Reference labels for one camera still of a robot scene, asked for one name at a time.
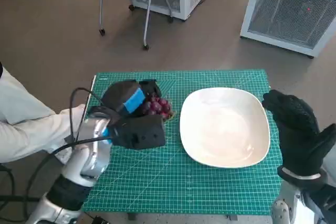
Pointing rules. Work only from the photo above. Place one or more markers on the red toy grape bunch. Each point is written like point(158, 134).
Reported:
point(157, 106)

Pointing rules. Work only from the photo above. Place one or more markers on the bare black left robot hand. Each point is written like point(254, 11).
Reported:
point(120, 95)

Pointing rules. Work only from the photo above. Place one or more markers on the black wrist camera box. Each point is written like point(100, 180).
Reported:
point(325, 208)
point(141, 134)

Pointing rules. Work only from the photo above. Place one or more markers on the person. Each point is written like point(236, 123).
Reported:
point(21, 119)

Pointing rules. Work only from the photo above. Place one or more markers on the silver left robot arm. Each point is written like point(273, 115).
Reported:
point(89, 155)

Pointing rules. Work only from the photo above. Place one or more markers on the green cutting mat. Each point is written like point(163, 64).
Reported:
point(162, 182)

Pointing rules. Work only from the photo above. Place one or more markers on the grey table bracket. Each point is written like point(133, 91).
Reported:
point(132, 216)
point(232, 218)

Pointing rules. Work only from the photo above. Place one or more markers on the white square plate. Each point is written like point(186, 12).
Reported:
point(225, 129)

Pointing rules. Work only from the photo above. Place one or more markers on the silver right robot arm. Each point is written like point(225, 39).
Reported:
point(281, 208)

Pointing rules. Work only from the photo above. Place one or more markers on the large white mesh cabinet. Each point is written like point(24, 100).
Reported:
point(288, 16)

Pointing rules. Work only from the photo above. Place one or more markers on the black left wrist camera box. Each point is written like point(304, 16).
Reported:
point(141, 134)

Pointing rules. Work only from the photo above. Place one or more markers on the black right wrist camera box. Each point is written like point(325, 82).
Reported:
point(325, 208)

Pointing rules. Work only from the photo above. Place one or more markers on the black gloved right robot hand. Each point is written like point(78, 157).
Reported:
point(299, 134)

